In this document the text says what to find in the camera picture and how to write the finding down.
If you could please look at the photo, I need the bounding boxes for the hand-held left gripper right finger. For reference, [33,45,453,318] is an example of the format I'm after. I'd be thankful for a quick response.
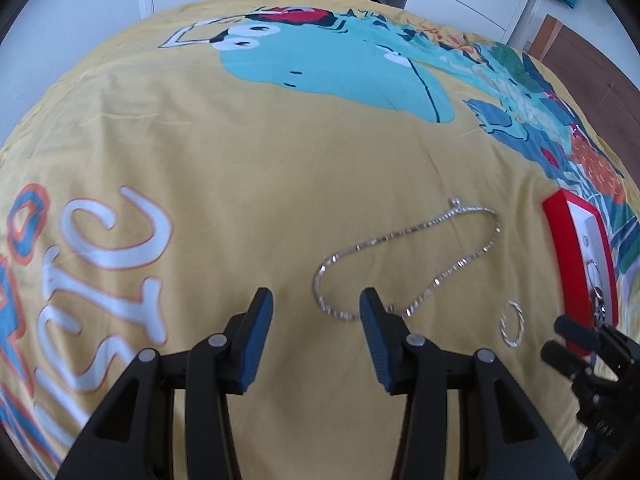
[360,287,578,480]

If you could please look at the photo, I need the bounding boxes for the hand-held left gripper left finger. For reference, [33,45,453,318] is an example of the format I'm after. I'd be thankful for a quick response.
[57,287,275,480]

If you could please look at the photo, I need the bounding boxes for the yellow printed blanket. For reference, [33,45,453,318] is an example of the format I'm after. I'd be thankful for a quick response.
[0,0,640,480]

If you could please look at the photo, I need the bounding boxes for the twisted silver hoop bracelet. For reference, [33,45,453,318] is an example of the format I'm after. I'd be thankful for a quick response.
[499,300,527,348]

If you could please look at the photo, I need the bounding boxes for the red jewelry box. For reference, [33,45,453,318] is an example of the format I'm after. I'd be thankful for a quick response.
[542,190,622,346]

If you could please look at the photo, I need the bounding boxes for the silver chain necklace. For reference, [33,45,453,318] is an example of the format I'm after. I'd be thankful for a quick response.
[313,197,501,322]

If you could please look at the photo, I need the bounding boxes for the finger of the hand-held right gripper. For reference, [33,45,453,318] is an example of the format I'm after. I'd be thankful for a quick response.
[554,315,608,350]
[541,340,595,380]

